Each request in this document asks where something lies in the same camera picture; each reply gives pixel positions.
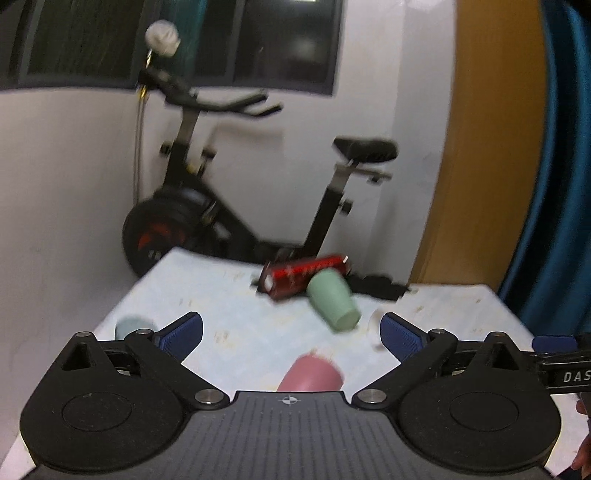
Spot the green cup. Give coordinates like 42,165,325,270
307,269,362,333

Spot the black exercise bike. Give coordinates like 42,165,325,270
122,65,409,301

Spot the pink cup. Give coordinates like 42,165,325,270
278,351,345,393

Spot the dark window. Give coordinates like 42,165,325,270
0,0,346,97

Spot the wooden door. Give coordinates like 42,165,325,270
410,0,550,286

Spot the blue curtain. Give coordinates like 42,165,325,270
498,0,591,337

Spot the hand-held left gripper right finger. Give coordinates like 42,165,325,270
352,312,551,411

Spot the white cup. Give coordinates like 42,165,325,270
369,310,389,350

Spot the pale blue cup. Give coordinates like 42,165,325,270
115,315,158,340

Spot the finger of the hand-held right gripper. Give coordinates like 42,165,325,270
531,334,591,364

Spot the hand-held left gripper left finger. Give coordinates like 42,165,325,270
46,311,230,411

